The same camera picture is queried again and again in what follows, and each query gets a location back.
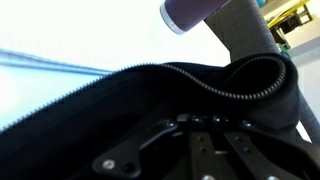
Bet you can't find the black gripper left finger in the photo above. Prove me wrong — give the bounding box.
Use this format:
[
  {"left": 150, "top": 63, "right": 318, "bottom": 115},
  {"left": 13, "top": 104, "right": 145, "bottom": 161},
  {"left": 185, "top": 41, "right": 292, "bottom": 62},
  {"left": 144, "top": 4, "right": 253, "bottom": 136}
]
[{"left": 92, "top": 114, "right": 218, "bottom": 180}]

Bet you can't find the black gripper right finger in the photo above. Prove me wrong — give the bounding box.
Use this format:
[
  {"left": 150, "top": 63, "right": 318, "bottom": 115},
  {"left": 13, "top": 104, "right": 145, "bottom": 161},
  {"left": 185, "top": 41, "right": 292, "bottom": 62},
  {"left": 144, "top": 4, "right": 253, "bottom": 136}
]
[{"left": 212, "top": 115, "right": 320, "bottom": 180}]

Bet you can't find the black zip jersey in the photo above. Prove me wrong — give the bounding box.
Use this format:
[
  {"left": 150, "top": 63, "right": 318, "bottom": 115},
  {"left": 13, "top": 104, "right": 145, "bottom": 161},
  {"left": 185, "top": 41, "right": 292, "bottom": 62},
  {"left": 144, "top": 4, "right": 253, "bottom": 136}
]
[{"left": 0, "top": 53, "right": 320, "bottom": 180}]

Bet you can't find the grey gridded panel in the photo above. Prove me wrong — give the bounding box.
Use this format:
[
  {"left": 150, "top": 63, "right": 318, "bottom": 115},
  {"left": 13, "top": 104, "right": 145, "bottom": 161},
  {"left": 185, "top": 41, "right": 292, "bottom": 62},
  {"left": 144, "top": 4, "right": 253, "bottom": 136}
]
[{"left": 204, "top": 0, "right": 320, "bottom": 145}]

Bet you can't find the dark purple insulated bottle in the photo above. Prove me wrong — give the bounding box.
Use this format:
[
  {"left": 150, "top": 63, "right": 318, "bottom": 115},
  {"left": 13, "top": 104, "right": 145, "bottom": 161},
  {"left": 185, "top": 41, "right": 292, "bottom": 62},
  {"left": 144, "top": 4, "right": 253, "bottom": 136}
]
[{"left": 159, "top": 0, "right": 232, "bottom": 36}]

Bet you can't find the yellow frame furniture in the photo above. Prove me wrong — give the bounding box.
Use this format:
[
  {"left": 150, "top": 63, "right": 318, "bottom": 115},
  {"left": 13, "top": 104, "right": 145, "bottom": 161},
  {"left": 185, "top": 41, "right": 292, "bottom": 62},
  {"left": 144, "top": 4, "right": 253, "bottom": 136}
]
[{"left": 266, "top": 2, "right": 315, "bottom": 32}]

